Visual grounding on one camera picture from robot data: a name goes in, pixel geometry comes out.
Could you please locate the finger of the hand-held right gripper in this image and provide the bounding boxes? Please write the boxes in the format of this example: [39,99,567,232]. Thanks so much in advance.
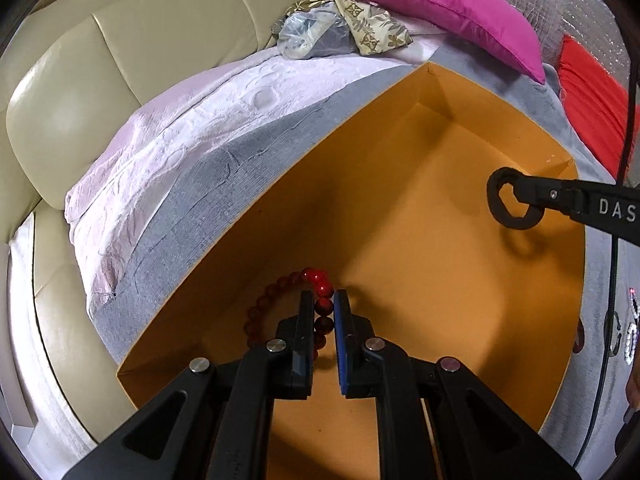
[517,172,587,222]

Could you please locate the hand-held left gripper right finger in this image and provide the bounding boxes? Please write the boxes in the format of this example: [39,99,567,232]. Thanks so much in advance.
[334,287,581,480]

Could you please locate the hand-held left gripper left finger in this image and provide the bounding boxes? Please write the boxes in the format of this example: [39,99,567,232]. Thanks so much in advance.
[62,290,318,480]

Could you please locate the red bead bracelet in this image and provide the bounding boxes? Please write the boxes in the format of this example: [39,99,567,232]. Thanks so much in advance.
[245,267,336,361]

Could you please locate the black hair tie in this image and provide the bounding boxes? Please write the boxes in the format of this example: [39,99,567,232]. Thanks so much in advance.
[487,166,537,231]

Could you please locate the metal bangle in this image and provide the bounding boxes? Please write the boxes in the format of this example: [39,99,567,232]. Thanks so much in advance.
[602,309,623,357]

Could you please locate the orange cardboard box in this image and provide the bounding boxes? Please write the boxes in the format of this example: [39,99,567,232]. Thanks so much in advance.
[116,62,587,480]

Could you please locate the red pillow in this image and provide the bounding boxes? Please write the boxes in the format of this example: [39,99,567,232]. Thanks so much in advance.
[556,35,640,173]

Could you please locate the grey blanket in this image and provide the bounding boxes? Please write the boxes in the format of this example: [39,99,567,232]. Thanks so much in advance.
[87,42,640,467]

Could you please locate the silver foil mat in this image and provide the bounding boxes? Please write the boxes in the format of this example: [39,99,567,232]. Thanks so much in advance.
[480,0,632,86]

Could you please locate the magenta pillow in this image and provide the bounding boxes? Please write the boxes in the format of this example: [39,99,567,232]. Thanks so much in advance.
[337,0,547,85]

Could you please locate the pale pink textured blanket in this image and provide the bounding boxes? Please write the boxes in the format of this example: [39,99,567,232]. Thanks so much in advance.
[65,27,451,311]

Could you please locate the floral patterned cloth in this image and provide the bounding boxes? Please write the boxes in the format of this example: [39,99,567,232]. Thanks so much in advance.
[285,0,413,56]

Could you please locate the clear plastic bag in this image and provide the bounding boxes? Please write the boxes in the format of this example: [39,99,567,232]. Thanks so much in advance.
[277,2,361,59]

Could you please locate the beige leather sofa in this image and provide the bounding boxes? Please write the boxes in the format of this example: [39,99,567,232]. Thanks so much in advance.
[0,0,331,461]

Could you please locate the black cable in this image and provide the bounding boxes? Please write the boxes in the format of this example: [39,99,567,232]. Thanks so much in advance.
[570,105,640,467]

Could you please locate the white bead bracelet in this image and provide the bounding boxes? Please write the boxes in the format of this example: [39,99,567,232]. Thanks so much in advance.
[622,287,640,367]

